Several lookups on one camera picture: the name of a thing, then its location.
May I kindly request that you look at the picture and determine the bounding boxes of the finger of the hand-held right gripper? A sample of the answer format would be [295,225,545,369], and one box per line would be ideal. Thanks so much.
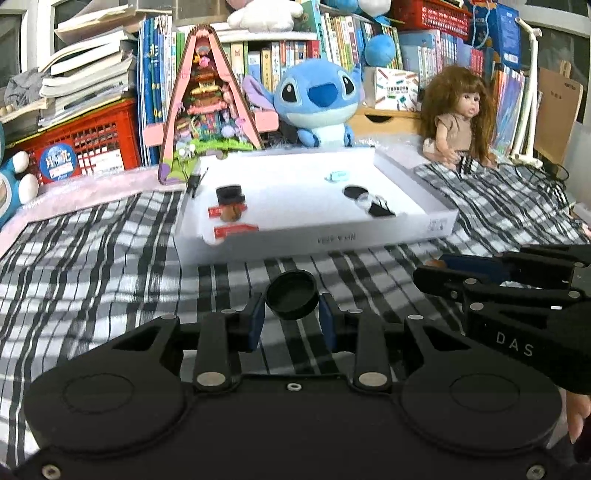
[413,267,585,315]
[438,244,591,289]

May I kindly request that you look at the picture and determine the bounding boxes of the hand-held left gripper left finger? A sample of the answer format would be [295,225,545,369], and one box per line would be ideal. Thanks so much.
[111,292,267,394]

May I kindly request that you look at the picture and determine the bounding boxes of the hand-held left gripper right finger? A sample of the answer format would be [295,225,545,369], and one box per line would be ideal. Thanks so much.
[320,292,468,394]

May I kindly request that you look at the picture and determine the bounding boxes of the white cardboard box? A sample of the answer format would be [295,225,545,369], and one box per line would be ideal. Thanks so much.
[174,147,460,266]

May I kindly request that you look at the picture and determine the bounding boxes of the person's right hand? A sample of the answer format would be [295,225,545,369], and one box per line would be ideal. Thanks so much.
[566,392,591,445]

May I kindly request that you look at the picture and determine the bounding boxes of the brown haired baby doll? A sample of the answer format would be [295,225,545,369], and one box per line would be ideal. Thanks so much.
[418,65,499,176]

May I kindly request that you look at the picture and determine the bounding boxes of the black white plaid blanket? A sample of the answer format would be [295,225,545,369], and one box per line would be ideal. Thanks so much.
[0,159,591,467]

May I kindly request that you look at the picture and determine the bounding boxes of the stack of thin picture books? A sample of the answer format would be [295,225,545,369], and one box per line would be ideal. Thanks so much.
[492,62,541,158]

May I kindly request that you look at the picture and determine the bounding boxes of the wooden drawer box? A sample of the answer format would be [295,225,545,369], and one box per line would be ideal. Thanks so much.
[353,107,428,136]

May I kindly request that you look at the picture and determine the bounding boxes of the brown cardboard panel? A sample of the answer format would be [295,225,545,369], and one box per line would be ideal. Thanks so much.
[536,60,583,167]

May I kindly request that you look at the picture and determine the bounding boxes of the white tube stand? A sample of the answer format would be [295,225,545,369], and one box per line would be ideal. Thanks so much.
[508,18,546,169]

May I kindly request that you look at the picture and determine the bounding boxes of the white printed carton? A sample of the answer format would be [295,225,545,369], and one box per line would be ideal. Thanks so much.
[374,67,422,112]

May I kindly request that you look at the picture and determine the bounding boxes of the row of pale blue books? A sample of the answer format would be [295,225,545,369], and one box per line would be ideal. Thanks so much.
[399,28,497,88]

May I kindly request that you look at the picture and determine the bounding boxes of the pink triangular toy house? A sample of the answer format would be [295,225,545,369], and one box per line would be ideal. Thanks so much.
[143,24,279,185]

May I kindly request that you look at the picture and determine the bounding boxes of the blue alien plush toy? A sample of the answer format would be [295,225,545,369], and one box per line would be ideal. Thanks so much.
[242,60,365,148]

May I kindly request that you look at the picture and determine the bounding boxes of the blue plush ball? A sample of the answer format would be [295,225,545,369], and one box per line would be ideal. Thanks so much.
[365,34,397,68]

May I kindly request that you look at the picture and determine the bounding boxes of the blue gift bag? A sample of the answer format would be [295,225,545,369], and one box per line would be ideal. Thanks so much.
[466,0,522,70]

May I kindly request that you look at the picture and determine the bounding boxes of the red plastic crate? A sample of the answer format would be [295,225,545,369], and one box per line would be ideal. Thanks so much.
[7,98,141,188]

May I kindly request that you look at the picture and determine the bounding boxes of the round blue white sticker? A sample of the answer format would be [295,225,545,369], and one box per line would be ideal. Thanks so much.
[36,144,77,183]

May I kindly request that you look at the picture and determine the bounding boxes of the red plastic basket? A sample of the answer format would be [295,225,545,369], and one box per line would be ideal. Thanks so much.
[392,0,476,31]

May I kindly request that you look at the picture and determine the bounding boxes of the row of colourful books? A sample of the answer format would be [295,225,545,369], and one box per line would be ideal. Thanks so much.
[217,0,402,84]

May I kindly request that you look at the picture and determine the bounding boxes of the blue slim books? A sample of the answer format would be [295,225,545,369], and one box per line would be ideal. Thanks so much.
[136,14,185,167]

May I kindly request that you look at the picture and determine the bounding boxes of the blue robot cat plush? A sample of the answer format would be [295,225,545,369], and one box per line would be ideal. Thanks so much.
[0,122,41,229]

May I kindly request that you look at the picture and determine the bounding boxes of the blue white plush toy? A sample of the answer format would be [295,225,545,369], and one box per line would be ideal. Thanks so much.
[321,0,393,14]

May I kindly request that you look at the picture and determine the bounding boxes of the stack of white books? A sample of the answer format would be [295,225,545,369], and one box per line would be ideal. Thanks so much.
[0,4,139,130]

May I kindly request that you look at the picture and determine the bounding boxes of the white pink plush toy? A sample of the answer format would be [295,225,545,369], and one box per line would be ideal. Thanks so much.
[226,0,303,32]

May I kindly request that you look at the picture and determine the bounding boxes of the grey cloth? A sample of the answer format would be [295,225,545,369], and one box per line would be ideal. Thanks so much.
[4,68,47,108]

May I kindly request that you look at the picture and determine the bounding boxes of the black cable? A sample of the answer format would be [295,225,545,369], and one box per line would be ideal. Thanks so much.
[499,157,591,232]

